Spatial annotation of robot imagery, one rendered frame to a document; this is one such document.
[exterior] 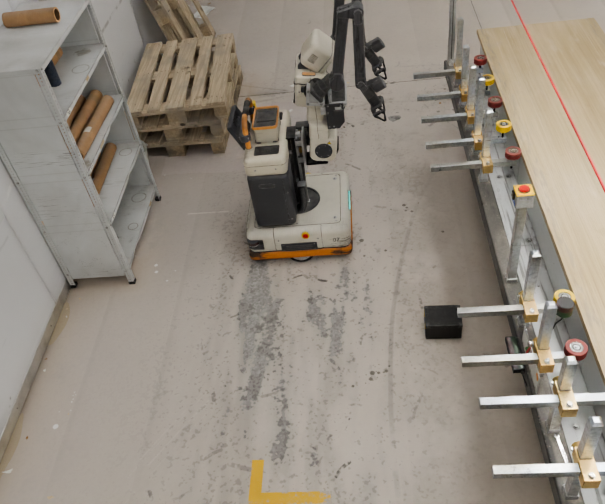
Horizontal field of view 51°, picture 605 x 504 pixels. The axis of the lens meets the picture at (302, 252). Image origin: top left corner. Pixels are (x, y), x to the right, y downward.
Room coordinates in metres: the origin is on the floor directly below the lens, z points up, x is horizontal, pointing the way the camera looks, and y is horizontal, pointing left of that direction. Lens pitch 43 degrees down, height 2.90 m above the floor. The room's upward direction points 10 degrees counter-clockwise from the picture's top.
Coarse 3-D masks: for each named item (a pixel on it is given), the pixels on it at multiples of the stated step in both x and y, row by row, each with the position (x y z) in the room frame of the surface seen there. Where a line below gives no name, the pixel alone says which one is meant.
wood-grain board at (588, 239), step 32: (480, 32) 3.92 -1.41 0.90; (512, 32) 3.85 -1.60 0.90; (544, 32) 3.78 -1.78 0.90; (576, 32) 3.71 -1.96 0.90; (512, 64) 3.45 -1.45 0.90; (576, 64) 3.32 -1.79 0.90; (512, 96) 3.10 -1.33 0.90; (544, 96) 3.05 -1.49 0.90; (576, 96) 2.99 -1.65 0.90; (512, 128) 2.81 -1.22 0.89; (544, 128) 2.75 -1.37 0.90; (576, 128) 2.70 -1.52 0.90; (544, 160) 2.48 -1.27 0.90; (576, 160) 2.44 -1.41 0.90; (544, 192) 2.25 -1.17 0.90; (576, 192) 2.21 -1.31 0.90; (576, 224) 2.00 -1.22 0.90; (576, 256) 1.81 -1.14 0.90; (576, 288) 1.64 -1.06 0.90
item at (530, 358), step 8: (552, 352) 1.39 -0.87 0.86; (560, 352) 1.38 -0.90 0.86; (464, 360) 1.42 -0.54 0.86; (472, 360) 1.41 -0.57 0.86; (480, 360) 1.41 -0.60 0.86; (488, 360) 1.40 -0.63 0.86; (496, 360) 1.40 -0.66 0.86; (504, 360) 1.39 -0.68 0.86; (512, 360) 1.38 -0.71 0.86; (520, 360) 1.38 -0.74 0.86; (528, 360) 1.38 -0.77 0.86; (536, 360) 1.37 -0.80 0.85; (560, 360) 1.36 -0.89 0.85
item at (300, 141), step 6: (300, 126) 3.40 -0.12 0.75; (306, 126) 3.39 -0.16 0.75; (300, 132) 3.29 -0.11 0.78; (300, 138) 3.23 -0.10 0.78; (300, 144) 3.21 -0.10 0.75; (306, 144) 3.37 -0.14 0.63; (300, 150) 3.25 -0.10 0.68; (306, 150) 3.31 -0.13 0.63; (300, 156) 3.21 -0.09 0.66; (306, 156) 3.26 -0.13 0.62; (300, 162) 3.21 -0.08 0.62; (306, 162) 3.21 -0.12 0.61; (312, 162) 3.20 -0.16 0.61; (318, 162) 3.19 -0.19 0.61; (324, 162) 3.18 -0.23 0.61; (306, 168) 3.18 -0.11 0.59
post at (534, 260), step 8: (536, 256) 1.65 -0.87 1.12; (528, 264) 1.68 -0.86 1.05; (536, 264) 1.65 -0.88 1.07; (528, 272) 1.66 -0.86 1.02; (536, 272) 1.65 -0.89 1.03; (528, 280) 1.65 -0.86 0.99; (536, 280) 1.65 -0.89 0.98; (528, 288) 1.65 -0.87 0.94; (528, 296) 1.65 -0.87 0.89; (520, 320) 1.66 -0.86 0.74
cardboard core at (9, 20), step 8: (48, 8) 3.61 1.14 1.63; (56, 8) 3.63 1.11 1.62; (8, 16) 3.62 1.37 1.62; (16, 16) 3.61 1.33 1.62; (24, 16) 3.60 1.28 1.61; (32, 16) 3.59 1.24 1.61; (40, 16) 3.58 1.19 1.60; (48, 16) 3.58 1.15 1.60; (56, 16) 3.64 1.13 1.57; (8, 24) 3.61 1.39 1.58; (16, 24) 3.61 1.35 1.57; (24, 24) 3.60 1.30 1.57; (32, 24) 3.60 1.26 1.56
